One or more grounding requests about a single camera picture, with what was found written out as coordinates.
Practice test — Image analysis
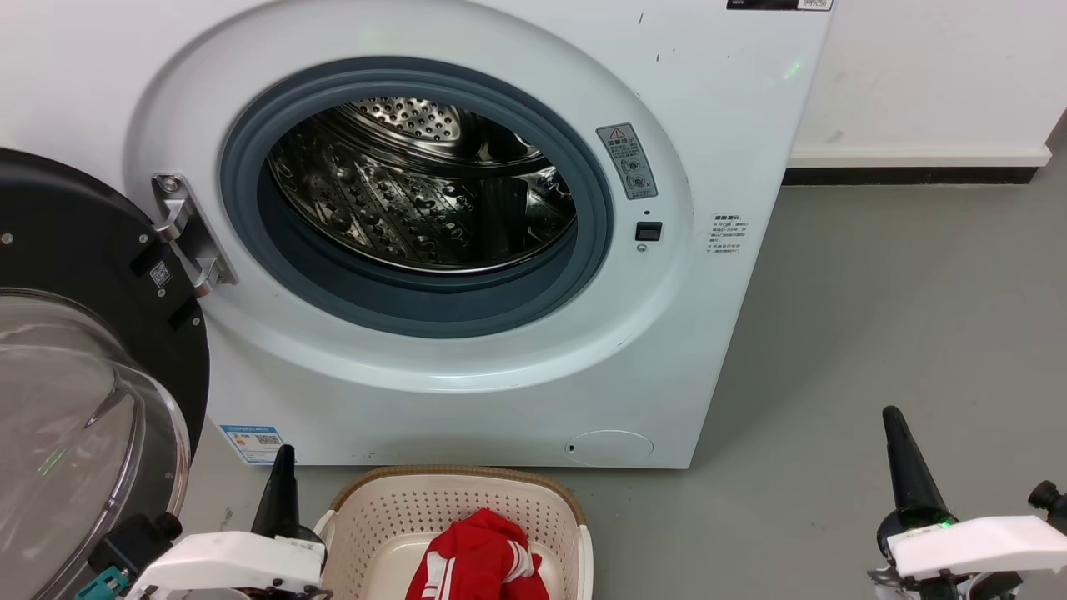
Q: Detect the blue energy label sticker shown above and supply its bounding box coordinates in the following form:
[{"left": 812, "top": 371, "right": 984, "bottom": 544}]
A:
[{"left": 221, "top": 425, "right": 284, "bottom": 465}]

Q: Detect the round drain filter cover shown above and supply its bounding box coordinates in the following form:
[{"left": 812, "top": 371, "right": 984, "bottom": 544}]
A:
[{"left": 564, "top": 430, "right": 654, "bottom": 466}]

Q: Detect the stainless steel washing machine drum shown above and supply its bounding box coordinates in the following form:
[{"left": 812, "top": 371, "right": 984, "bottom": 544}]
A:
[{"left": 267, "top": 97, "right": 578, "bottom": 274}]

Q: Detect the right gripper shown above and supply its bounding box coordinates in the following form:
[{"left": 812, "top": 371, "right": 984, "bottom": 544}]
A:
[{"left": 867, "top": 406, "right": 1022, "bottom": 600}]

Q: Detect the red garment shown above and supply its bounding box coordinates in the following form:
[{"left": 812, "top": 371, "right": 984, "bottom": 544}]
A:
[{"left": 406, "top": 508, "right": 551, "bottom": 600}]

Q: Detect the cream perforated laundry basket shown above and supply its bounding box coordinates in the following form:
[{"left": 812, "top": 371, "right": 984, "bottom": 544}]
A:
[{"left": 315, "top": 465, "right": 594, "bottom": 600}]

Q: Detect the silver metal door hinge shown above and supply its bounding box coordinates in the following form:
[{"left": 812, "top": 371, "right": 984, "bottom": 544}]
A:
[{"left": 153, "top": 173, "right": 238, "bottom": 297}]

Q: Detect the grey warning sticker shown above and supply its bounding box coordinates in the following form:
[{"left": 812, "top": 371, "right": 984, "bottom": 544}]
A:
[{"left": 596, "top": 123, "right": 659, "bottom": 201}]

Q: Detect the grey rubber door gasket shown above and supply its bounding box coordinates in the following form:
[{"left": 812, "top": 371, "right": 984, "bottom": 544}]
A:
[{"left": 220, "top": 57, "right": 614, "bottom": 338}]

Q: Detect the teal plug connector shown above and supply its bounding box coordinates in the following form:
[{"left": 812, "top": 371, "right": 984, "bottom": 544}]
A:
[{"left": 75, "top": 567, "right": 132, "bottom": 600}]

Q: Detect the open washer door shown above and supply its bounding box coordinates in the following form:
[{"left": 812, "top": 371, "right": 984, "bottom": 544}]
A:
[{"left": 0, "top": 147, "right": 211, "bottom": 600}]

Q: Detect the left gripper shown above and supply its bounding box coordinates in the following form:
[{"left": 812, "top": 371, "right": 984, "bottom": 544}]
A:
[{"left": 233, "top": 445, "right": 334, "bottom": 600}]

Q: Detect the white and black baseboard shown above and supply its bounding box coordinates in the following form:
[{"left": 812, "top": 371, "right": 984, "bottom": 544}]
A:
[{"left": 784, "top": 146, "right": 1053, "bottom": 185}]

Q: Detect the white front-load washing machine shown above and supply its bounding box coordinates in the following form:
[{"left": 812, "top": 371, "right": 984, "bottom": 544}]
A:
[{"left": 0, "top": 0, "right": 834, "bottom": 469}]

